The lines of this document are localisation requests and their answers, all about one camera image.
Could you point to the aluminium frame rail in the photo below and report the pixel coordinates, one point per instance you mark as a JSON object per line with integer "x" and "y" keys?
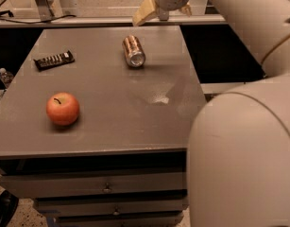
{"x": 65, "y": 22}

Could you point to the black object bottom left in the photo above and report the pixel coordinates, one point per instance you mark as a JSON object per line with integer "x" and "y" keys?
{"x": 8, "y": 206}

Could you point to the red apple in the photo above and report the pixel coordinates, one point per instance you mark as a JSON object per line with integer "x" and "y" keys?
{"x": 62, "y": 109}

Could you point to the clear water bottle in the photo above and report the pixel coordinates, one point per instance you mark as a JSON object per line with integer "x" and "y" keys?
{"x": 6, "y": 77}

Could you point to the black snack bar package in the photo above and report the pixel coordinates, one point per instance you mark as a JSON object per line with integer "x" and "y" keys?
{"x": 54, "y": 61}

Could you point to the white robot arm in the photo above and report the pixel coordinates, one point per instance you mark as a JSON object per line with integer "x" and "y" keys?
{"x": 239, "y": 146}

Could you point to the grey drawer cabinet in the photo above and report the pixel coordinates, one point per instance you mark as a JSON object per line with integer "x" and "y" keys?
{"x": 123, "y": 162}

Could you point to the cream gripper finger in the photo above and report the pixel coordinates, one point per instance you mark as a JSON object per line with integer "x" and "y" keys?
{"x": 186, "y": 10}
{"x": 146, "y": 12}

